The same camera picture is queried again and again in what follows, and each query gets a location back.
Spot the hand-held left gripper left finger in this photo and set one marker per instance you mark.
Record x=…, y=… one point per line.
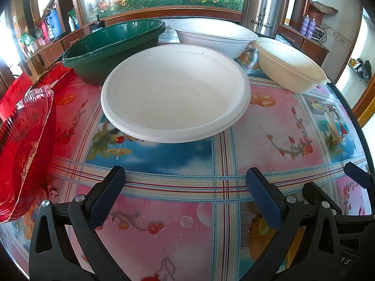
x=107, y=200

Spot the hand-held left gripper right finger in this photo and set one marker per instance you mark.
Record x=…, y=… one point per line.
x=263, y=202

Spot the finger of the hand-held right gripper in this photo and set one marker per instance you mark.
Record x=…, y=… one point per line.
x=356, y=173
x=315, y=192

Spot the white paper bowl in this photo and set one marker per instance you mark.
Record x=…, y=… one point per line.
x=211, y=32
x=175, y=93

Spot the cream plastic bowl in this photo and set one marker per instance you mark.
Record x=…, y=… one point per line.
x=287, y=64

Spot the dark green plastic bowl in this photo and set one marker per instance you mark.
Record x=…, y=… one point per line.
x=96, y=64

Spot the dark bag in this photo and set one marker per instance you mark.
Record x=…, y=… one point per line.
x=366, y=70

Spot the red shopping bag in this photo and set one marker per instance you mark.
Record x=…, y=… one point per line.
x=14, y=89

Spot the purple bottles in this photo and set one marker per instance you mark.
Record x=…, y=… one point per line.
x=312, y=27

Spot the wooden partition cabinet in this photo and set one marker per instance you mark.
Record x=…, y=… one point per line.
x=49, y=51

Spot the brown woven basket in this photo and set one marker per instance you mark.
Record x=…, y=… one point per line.
x=322, y=10

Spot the small black device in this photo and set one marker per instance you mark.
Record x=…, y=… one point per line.
x=96, y=27

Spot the green packet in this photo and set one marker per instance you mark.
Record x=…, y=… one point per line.
x=27, y=39

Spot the white bottle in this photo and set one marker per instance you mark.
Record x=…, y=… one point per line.
x=71, y=23

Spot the pink thermos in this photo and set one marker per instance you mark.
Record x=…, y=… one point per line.
x=44, y=30

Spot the blue thermos jug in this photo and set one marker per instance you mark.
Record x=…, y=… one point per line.
x=55, y=23

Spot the steel thermos jug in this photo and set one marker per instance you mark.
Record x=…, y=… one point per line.
x=263, y=5

